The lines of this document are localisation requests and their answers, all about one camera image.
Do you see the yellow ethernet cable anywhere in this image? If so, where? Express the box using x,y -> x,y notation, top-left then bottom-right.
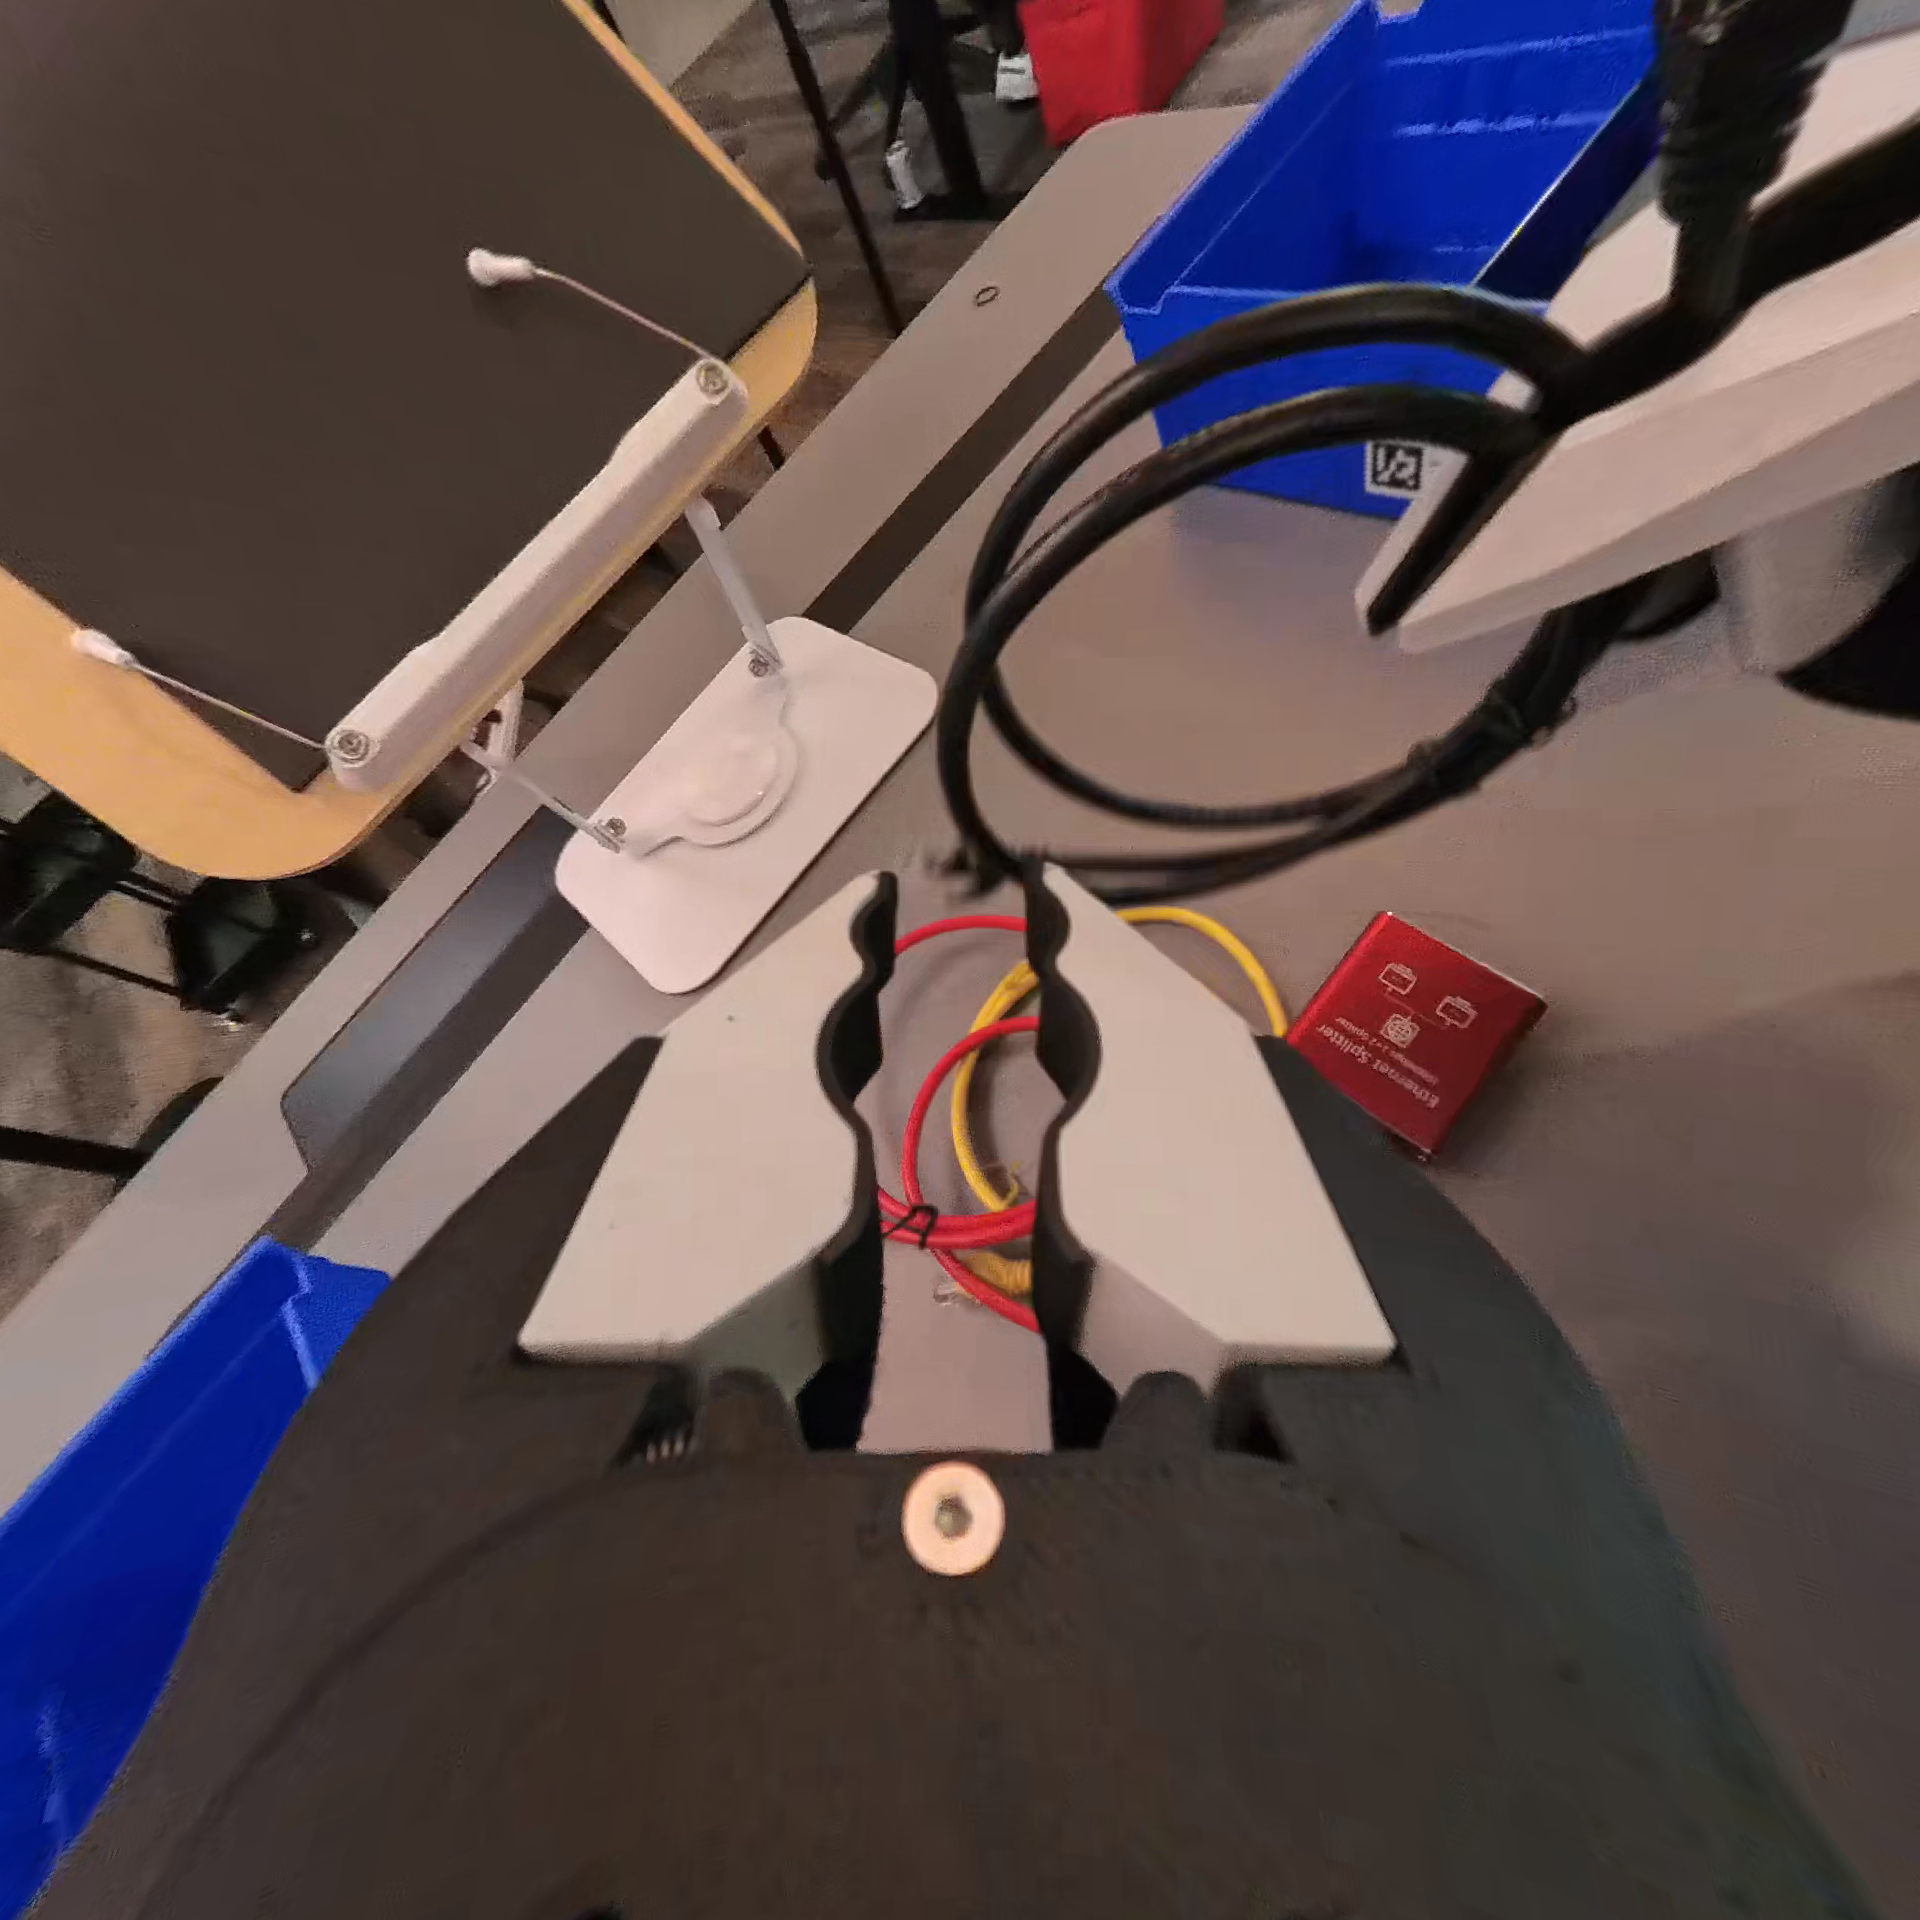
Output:
949,905 -> 1292,1308

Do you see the black ethernet cable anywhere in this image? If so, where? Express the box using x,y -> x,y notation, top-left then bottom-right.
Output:
936,0 -> 1800,890

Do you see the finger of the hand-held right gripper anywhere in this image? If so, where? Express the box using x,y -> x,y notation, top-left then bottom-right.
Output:
1542,24 -> 1920,356
1352,142 -> 1920,656

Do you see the dark floor stand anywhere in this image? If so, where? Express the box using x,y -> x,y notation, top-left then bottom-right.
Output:
0,796 -> 384,1186

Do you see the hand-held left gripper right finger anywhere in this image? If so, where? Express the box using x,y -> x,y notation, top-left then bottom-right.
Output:
1023,859 -> 1400,1453

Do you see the red ethernet splitter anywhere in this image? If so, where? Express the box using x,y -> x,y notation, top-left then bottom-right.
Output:
1287,909 -> 1547,1162

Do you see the red box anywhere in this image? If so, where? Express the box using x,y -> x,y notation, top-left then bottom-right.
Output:
1020,0 -> 1224,149

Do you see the blue plastic bin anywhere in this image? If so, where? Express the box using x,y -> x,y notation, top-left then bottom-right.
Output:
0,1237 -> 394,1920
1103,0 -> 1666,521

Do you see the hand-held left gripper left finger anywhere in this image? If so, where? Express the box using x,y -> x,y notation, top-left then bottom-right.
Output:
514,866 -> 902,1451

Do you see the black board with wooden edge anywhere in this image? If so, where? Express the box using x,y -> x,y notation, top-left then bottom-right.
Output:
0,0 -> 821,882

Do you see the red ethernet cable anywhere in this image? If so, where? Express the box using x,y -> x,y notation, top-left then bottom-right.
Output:
877,915 -> 1052,1334

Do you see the white clamp stand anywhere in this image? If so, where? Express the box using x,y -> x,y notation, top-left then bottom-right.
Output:
66,246 -> 941,997

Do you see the black metal stand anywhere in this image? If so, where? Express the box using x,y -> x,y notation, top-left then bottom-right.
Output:
768,0 -> 995,336

